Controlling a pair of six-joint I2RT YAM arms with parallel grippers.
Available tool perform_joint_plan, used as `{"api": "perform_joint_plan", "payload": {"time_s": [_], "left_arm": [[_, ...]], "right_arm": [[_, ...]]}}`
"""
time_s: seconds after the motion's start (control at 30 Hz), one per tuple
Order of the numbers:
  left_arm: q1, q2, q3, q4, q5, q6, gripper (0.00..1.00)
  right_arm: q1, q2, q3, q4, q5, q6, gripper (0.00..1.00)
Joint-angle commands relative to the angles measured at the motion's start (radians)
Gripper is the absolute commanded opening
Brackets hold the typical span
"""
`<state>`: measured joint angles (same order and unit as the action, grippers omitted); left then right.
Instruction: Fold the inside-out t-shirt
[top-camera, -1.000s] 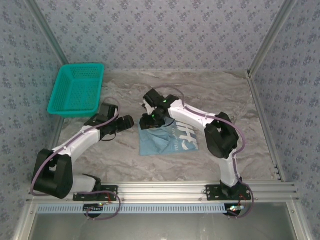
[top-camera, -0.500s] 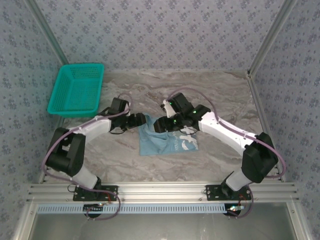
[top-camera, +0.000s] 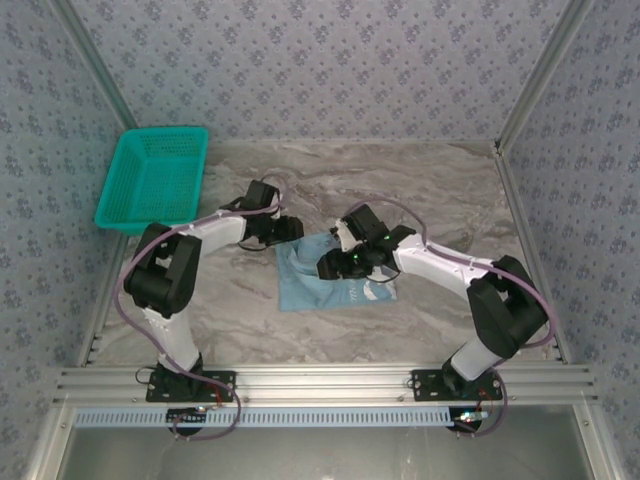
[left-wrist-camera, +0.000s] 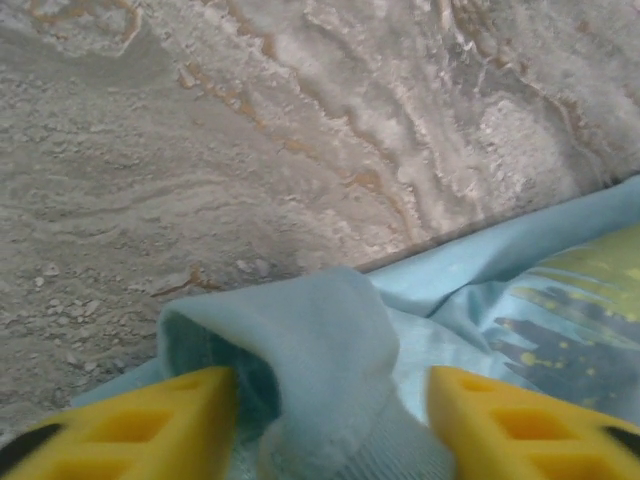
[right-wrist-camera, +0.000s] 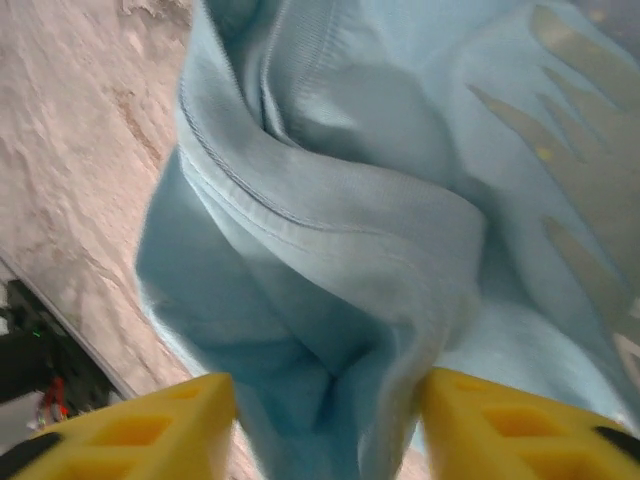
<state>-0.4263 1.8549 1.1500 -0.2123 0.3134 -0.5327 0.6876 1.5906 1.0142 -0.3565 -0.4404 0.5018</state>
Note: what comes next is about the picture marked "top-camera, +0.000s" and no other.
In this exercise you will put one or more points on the light blue t-shirt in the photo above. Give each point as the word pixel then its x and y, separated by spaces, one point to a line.
pixel 310 295

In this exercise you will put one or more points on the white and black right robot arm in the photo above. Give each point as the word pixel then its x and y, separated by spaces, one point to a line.
pixel 435 265

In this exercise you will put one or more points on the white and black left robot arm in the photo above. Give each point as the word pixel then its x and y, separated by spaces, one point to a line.
pixel 172 335

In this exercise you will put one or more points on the green plastic basket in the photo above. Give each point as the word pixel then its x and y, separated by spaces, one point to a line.
pixel 150 185

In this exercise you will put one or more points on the small black controller board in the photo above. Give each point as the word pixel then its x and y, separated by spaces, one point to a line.
pixel 467 420
pixel 187 419

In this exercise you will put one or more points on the steel sheet panel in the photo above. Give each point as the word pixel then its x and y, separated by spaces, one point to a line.
pixel 325 455

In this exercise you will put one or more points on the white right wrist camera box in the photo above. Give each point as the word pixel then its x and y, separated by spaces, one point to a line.
pixel 344 237

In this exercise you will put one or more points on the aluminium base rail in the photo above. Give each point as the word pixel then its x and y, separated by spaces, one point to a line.
pixel 325 385

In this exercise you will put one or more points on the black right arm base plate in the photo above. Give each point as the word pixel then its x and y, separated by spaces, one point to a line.
pixel 425 385

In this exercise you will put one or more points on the aluminium side rail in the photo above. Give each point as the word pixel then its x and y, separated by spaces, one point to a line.
pixel 531 250
pixel 102 310

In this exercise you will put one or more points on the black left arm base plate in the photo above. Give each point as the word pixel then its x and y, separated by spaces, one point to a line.
pixel 225 385

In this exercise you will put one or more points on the aluminium corner post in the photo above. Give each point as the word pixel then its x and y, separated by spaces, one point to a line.
pixel 545 65
pixel 97 65

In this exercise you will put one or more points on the aluminium frame beam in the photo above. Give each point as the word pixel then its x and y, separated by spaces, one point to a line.
pixel 597 445
pixel 47 445

